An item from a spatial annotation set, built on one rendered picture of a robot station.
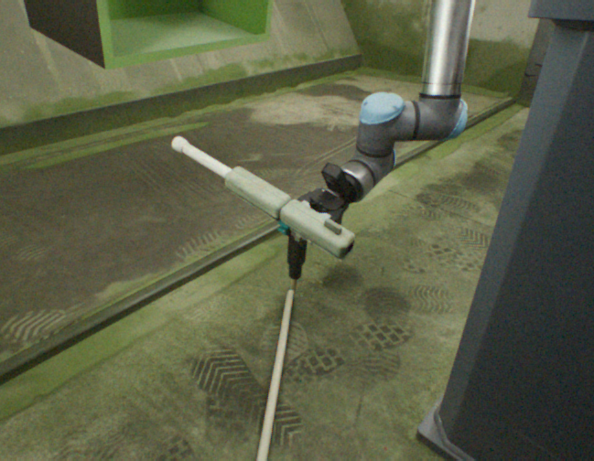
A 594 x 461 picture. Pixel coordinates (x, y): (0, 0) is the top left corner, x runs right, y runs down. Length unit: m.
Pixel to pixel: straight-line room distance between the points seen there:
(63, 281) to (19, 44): 1.20
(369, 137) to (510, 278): 0.53
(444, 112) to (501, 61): 1.83
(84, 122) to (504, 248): 1.77
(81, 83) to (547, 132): 1.84
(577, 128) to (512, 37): 2.33
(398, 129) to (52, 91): 1.47
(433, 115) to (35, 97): 1.54
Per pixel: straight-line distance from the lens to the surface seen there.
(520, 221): 0.50
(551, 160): 0.47
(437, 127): 0.99
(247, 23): 1.58
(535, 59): 2.74
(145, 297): 0.99
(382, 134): 0.95
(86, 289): 1.06
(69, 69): 2.07
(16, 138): 1.94
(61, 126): 1.98
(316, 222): 0.78
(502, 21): 2.79
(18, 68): 2.03
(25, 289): 1.13
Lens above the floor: 0.65
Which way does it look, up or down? 32 degrees down
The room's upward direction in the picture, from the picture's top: straight up
